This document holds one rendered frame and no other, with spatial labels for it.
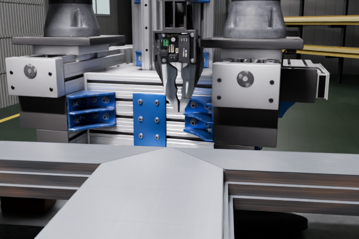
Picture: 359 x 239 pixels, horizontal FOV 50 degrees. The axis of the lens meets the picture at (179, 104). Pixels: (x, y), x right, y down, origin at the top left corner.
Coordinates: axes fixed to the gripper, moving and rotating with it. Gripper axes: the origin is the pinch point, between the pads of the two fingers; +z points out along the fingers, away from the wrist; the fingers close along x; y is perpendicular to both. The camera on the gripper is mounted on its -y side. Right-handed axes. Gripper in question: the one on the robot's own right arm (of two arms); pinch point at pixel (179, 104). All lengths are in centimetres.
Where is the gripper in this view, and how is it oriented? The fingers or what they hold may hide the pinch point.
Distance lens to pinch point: 71.4
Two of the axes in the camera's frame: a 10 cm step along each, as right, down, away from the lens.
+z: 0.0, 9.8, 2.1
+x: 9.9, 0.2, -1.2
